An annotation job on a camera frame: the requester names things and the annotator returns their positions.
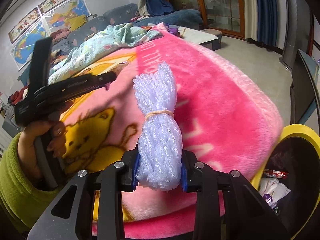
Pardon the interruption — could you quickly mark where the red snack wrapper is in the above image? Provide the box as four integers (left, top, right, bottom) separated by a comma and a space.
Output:
264, 169, 289, 179

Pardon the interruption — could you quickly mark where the white foam net bundle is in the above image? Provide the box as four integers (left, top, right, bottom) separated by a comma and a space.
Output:
133, 62, 183, 191

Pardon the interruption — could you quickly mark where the yellow rimmed trash bin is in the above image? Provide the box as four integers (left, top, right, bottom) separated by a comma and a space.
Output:
251, 124, 319, 239

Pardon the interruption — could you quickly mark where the left hand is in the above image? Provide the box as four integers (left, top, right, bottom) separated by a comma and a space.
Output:
17, 121, 66, 183

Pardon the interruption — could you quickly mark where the white snack bag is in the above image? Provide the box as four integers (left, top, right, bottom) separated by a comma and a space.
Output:
259, 178, 291, 209

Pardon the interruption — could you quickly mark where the green left sleeve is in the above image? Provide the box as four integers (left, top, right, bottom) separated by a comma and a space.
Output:
0, 133, 62, 233

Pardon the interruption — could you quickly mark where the world map poster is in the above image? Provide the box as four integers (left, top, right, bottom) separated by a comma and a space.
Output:
10, 20, 48, 70

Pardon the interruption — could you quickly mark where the blue grey sofa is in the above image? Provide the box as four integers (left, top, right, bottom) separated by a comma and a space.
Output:
50, 3, 203, 56

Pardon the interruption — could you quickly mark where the light blue patterned quilt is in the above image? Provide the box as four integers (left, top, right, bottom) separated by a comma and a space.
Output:
48, 23, 162, 85

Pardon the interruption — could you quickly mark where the china map poster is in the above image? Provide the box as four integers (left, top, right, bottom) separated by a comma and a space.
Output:
43, 0, 91, 33

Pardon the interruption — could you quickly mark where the pink cartoon fleece blanket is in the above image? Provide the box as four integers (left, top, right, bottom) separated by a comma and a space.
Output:
47, 22, 284, 239

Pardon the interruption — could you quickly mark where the dark tv cabinet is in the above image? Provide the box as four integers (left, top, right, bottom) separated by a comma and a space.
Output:
290, 49, 319, 134

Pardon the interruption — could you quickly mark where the low coffee table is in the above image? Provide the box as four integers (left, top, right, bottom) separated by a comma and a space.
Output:
178, 27, 222, 50

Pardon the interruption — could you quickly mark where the dark blue curtain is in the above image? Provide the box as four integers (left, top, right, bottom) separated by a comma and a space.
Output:
257, 0, 278, 47

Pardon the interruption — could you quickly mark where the wooden glass door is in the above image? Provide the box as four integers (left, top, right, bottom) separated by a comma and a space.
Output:
167, 0, 245, 40

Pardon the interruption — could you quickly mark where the grey tower air conditioner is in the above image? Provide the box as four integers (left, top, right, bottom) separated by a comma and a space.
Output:
280, 0, 313, 71

